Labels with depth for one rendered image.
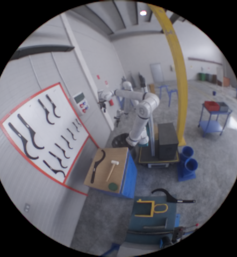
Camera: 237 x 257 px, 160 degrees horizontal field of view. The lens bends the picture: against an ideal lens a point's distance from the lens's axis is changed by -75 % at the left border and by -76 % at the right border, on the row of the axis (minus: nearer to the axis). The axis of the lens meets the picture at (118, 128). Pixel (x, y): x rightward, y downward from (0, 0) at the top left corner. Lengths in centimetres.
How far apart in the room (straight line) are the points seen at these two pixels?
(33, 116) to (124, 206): 237
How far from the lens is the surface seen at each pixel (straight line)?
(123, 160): 125
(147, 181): 204
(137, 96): 84
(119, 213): 208
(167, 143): 147
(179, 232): 106
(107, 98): 103
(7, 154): 159
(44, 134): 163
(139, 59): 979
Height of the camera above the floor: 197
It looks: 34 degrees down
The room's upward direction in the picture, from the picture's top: 24 degrees counter-clockwise
